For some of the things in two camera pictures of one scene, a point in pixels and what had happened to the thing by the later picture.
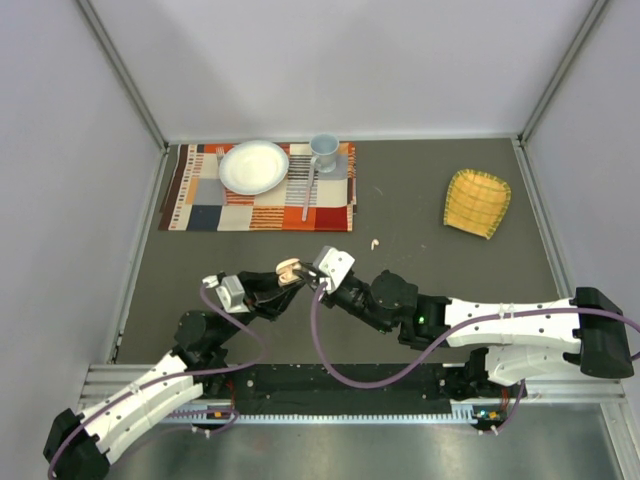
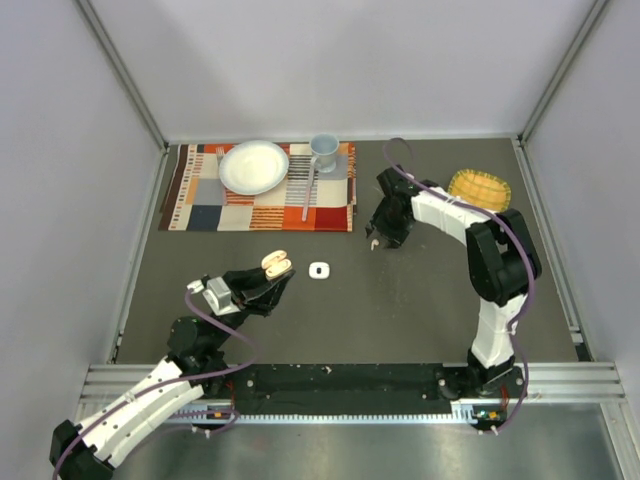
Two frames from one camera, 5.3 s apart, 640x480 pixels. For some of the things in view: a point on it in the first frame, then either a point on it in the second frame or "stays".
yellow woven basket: (476, 202) stays
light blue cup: (324, 146) stays
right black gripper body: (352, 296) to (387, 223)
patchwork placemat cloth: (197, 197) stays
